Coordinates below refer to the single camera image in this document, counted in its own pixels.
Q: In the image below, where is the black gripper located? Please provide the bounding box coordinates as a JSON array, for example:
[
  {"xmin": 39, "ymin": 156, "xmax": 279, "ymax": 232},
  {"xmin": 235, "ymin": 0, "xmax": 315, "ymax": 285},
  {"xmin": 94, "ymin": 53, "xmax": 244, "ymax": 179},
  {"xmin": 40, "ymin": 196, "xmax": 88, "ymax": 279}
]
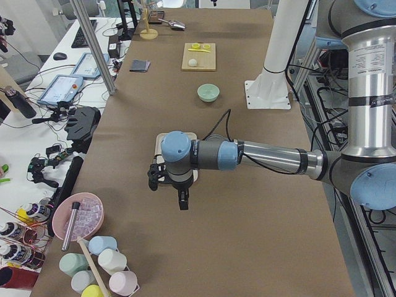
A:
[{"xmin": 172, "ymin": 179, "xmax": 193, "ymax": 210}]

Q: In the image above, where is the white steamed bun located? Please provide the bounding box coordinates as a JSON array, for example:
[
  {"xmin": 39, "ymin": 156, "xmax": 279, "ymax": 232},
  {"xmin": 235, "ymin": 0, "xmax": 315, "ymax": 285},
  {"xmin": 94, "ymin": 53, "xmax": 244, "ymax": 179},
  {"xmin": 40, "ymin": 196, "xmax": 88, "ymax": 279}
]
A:
[{"xmin": 188, "ymin": 59, "xmax": 198, "ymax": 67}]

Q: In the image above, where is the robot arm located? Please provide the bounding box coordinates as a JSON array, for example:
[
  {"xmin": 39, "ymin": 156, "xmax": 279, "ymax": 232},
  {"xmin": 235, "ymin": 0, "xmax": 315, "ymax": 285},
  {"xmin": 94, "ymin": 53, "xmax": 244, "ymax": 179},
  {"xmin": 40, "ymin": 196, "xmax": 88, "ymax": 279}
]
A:
[{"xmin": 148, "ymin": 1, "xmax": 395, "ymax": 210}]

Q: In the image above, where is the pink bowl with ice cubes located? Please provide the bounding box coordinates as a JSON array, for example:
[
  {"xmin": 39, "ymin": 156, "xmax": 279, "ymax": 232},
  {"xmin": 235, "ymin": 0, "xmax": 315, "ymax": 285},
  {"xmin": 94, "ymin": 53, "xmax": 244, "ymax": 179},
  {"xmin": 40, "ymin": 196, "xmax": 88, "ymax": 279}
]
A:
[{"xmin": 52, "ymin": 192, "xmax": 104, "ymax": 241}]

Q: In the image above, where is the mint green bowl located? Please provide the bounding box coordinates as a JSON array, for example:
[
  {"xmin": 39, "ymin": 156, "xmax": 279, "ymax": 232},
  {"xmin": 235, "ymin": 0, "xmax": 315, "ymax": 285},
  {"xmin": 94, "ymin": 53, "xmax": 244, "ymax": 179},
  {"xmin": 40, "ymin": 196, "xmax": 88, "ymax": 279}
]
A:
[{"xmin": 197, "ymin": 84, "xmax": 220, "ymax": 103}]

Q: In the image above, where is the metal tube in pink bowl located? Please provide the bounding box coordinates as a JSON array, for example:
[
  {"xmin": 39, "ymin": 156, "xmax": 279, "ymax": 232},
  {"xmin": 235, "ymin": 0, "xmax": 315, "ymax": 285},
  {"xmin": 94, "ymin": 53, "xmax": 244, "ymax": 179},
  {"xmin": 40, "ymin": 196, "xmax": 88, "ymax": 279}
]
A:
[{"xmin": 61, "ymin": 202, "xmax": 80, "ymax": 252}]

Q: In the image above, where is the white rabbit tray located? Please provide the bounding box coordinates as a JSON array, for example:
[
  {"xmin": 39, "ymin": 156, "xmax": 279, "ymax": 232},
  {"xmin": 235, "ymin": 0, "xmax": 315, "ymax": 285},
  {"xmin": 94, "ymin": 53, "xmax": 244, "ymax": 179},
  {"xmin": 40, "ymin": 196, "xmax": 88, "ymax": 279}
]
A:
[{"xmin": 153, "ymin": 132, "xmax": 199, "ymax": 183}]

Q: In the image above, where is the blue cup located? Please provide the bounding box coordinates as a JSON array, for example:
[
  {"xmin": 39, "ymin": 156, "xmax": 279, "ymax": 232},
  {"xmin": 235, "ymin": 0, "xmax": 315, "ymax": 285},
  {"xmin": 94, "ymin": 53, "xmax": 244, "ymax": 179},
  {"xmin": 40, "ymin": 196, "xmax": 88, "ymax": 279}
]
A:
[{"xmin": 88, "ymin": 236, "xmax": 118, "ymax": 256}]

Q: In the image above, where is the pink cup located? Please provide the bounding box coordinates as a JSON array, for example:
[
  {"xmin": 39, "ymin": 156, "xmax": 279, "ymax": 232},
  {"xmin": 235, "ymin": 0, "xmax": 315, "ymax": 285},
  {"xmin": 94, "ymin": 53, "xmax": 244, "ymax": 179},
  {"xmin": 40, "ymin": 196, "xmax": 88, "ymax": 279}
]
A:
[{"xmin": 109, "ymin": 271, "xmax": 139, "ymax": 296}]

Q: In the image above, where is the wooden stick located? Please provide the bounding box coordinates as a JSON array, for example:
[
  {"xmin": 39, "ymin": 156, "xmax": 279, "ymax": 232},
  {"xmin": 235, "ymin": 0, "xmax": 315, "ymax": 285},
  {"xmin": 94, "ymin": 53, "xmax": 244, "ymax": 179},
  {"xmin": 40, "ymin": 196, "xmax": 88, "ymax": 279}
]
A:
[{"xmin": 77, "ymin": 237, "xmax": 111, "ymax": 297}]

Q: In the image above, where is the yellow cup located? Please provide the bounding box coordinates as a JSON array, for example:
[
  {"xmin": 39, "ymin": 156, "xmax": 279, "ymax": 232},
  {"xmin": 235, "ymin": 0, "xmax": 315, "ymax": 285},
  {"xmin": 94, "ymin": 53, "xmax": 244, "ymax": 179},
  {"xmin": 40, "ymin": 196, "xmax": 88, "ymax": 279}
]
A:
[{"xmin": 81, "ymin": 285, "xmax": 104, "ymax": 297}]

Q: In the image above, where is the grey cup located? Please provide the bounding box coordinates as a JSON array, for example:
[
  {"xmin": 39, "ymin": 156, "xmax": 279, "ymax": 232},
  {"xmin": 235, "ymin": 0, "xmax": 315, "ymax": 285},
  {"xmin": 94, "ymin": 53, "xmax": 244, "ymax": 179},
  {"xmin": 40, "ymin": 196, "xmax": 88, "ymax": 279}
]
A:
[{"xmin": 71, "ymin": 270, "xmax": 97, "ymax": 294}]

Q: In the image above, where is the green cup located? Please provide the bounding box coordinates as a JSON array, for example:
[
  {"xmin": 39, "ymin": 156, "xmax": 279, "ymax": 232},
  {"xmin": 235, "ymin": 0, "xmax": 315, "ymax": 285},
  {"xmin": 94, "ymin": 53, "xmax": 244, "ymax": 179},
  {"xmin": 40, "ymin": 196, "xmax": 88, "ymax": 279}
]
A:
[{"xmin": 59, "ymin": 253, "xmax": 88, "ymax": 277}]

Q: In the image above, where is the wooden cutting board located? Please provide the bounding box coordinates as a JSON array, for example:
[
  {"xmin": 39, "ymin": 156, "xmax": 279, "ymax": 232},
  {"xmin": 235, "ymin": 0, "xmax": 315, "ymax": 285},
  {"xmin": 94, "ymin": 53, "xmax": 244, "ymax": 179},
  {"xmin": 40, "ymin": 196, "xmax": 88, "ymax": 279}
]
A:
[{"xmin": 181, "ymin": 43, "xmax": 217, "ymax": 71}]

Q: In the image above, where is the folded grey cloth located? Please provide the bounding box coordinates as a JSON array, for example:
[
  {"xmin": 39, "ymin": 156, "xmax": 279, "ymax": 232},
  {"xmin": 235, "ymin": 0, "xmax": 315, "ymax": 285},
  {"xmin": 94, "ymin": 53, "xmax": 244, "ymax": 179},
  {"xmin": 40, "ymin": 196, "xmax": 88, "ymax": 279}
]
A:
[{"xmin": 129, "ymin": 59, "xmax": 151, "ymax": 72}]

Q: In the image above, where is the yellow plastic knife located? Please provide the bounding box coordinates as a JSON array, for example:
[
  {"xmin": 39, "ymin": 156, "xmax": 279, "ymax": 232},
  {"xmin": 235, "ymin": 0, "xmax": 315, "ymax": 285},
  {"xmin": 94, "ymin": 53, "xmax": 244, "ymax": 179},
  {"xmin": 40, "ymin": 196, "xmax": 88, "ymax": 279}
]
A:
[{"xmin": 187, "ymin": 48, "xmax": 211, "ymax": 53}]

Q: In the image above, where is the far teach pendant tablet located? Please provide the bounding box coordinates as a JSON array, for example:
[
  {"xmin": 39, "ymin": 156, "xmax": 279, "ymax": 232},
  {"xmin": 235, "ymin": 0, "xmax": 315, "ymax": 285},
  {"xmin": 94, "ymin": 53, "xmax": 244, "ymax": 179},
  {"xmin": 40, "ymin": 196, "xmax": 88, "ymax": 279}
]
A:
[{"xmin": 71, "ymin": 53, "xmax": 101, "ymax": 80}]

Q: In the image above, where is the teach pendant tablet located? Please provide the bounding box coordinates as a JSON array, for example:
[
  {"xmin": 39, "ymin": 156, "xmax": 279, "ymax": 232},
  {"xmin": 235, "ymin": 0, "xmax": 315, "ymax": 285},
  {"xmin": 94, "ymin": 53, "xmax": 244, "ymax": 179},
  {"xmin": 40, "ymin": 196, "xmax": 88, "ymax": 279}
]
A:
[
  {"xmin": 37, "ymin": 75, "xmax": 84, "ymax": 106},
  {"xmin": 71, "ymin": 53, "xmax": 101, "ymax": 80}
]

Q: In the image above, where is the near teach pendant tablet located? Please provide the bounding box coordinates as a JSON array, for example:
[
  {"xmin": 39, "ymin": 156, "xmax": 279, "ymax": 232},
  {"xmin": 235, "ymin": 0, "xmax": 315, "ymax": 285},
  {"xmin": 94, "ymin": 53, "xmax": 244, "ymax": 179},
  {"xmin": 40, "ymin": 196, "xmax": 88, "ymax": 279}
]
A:
[{"xmin": 37, "ymin": 75, "xmax": 84, "ymax": 106}]

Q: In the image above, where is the wooden mug tree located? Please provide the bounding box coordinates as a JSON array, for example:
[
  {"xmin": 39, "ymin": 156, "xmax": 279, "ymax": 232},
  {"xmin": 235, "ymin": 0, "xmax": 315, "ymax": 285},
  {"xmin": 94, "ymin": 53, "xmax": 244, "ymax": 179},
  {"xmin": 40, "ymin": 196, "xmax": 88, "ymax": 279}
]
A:
[{"xmin": 139, "ymin": 1, "xmax": 158, "ymax": 40}]

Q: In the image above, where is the metal scoop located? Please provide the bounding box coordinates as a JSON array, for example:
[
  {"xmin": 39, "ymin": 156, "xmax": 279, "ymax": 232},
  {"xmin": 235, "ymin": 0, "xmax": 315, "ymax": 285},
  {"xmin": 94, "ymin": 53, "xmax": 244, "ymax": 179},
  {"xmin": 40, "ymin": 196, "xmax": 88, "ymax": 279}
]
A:
[{"xmin": 159, "ymin": 19, "xmax": 186, "ymax": 30}]

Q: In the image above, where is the black keyboard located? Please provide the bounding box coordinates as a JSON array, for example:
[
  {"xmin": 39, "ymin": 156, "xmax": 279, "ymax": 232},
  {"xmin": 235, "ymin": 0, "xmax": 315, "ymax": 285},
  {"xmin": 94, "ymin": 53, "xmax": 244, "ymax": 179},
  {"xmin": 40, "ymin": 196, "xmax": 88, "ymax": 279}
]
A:
[{"xmin": 71, "ymin": 19, "xmax": 98, "ymax": 48}]

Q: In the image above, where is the black computer mouse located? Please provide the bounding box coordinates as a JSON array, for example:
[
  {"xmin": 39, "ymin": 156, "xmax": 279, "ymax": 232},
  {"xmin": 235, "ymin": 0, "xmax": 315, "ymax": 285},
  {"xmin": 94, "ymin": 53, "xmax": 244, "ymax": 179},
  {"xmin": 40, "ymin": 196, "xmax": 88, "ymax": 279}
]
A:
[{"xmin": 53, "ymin": 52, "xmax": 67, "ymax": 61}]

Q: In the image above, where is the black water bottle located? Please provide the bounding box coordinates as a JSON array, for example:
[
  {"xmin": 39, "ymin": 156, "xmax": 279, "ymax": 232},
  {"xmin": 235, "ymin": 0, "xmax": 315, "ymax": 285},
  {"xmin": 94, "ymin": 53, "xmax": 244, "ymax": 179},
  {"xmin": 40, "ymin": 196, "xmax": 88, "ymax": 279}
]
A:
[{"xmin": 3, "ymin": 86, "xmax": 37, "ymax": 119}]

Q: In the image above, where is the red cylinder can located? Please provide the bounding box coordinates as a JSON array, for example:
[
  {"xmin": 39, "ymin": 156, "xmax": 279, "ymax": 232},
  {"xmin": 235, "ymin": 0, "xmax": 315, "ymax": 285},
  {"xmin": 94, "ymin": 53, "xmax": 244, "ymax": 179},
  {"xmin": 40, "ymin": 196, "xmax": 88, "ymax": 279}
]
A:
[{"xmin": 1, "ymin": 267, "xmax": 39, "ymax": 290}]

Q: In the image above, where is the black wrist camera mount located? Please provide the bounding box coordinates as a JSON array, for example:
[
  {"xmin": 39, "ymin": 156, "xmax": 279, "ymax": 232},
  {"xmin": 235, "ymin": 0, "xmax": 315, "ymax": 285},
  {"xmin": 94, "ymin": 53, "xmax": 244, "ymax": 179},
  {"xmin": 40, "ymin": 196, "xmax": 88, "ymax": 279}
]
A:
[{"xmin": 147, "ymin": 155, "xmax": 171, "ymax": 191}]

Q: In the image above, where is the white wire cup rack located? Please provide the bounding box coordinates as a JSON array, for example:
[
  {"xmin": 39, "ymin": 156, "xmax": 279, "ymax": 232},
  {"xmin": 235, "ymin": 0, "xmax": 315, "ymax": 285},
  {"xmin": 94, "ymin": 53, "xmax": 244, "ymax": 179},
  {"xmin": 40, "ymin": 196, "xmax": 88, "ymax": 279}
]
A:
[{"xmin": 98, "ymin": 248, "xmax": 140, "ymax": 296}]

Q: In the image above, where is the aluminium frame post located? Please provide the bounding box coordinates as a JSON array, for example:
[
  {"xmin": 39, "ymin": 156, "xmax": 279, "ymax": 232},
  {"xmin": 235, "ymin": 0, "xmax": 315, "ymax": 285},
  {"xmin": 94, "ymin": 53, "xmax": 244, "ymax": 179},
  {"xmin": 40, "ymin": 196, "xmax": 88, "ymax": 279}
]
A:
[{"xmin": 70, "ymin": 0, "xmax": 116, "ymax": 95}]

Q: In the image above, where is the white camera mast base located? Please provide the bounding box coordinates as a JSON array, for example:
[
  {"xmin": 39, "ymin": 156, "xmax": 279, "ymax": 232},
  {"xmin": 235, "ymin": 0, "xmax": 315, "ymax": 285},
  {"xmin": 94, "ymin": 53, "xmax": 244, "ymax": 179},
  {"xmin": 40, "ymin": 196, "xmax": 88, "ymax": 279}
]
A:
[{"xmin": 245, "ymin": 0, "xmax": 311, "ymax": 110}]

